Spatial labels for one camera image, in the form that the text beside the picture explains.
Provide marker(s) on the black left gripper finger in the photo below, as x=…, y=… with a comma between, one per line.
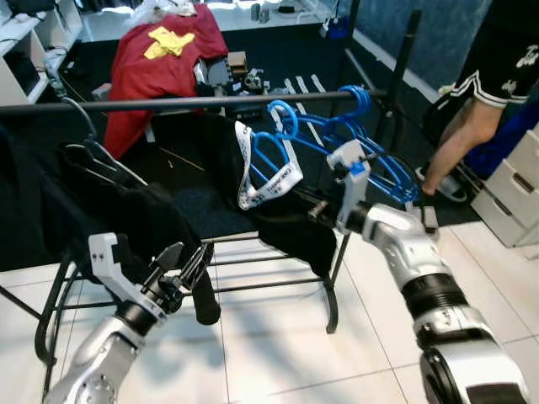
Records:
x=171, y=259
x=198, y=265

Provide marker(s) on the black garment with white waistband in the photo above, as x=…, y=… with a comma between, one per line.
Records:
x=286, y=231

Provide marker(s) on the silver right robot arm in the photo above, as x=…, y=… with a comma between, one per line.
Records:
x=404, y=244

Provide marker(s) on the grey metal hanger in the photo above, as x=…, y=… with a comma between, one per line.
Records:
x=88, y=118

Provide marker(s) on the black long sleeve garment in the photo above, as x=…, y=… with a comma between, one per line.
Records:
x=126, y=210

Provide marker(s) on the grey slide sandal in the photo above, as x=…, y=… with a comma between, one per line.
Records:
x=450, y=189
x=429, y=220

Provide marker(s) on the black metal clothes rack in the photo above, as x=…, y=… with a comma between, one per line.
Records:
x=168, y=102

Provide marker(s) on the black carpet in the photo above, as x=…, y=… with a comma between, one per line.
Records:
x=286, y=50

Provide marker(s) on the small grey brown device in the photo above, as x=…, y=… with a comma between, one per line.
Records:
x=236, y=67

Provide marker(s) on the red shirt with yellow star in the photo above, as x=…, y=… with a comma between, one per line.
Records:
x=168, y=76

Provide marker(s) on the white drawer cabinet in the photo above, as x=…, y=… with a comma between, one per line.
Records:
x=514, y=194

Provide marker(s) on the blue bag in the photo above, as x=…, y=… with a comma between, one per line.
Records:
x=505, y=147

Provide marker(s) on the person in black shorts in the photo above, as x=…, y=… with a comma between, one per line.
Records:
x=497, y=50

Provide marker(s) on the white shelf unit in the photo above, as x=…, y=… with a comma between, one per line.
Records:
x=25, y=34

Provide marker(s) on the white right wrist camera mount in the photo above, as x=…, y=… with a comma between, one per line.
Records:
x=347, y=194

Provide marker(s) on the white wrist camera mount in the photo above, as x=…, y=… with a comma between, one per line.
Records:
x=107, y=257
x=347, y=194

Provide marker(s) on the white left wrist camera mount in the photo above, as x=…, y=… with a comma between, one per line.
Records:
x=107, y=257

